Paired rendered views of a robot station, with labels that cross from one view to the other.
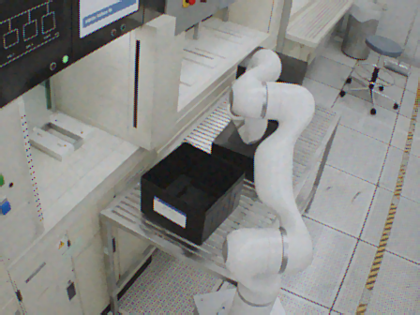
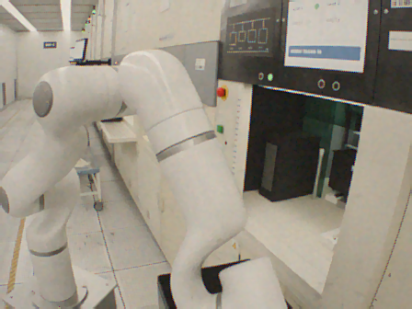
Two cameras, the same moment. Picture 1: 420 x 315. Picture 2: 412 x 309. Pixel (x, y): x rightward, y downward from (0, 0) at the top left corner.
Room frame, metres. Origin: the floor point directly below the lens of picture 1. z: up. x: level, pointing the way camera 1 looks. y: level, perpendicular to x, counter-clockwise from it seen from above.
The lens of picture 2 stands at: (1.55, -0.40, 1.45)
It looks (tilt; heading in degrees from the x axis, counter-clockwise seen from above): 16 degrees down; 130
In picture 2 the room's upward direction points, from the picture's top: 4 degrees clockwise
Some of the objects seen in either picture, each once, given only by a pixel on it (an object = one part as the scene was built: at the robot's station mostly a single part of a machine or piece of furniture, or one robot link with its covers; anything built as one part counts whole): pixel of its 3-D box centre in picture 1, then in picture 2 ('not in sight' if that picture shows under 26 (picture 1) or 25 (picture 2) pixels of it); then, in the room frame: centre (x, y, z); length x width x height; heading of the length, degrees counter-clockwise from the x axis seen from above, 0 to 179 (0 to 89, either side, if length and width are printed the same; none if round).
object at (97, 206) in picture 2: not in sight; (77, 176); (-1.44, 0.90, 0.24); 0.97 x 0.52 x 0.48; 160
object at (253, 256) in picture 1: (254, 264); (51, 204); (0.76, -0.16, 1.07); 0.19 x 0.12 x 0.24; 99
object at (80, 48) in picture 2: not in sight; (92, 52); (-2.08, 1.44, 1.59); 0.50 x 0.41 x 0.36; 67
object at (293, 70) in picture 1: (270, 84); not in sight; (2.06, -0.25, 0.89); 0.29 x 0.29 x 0.25; 69
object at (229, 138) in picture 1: (254, 143); not in sight; (1.62, -0.18, 0.83); 0.29 x 0.29 x 0.13; 69
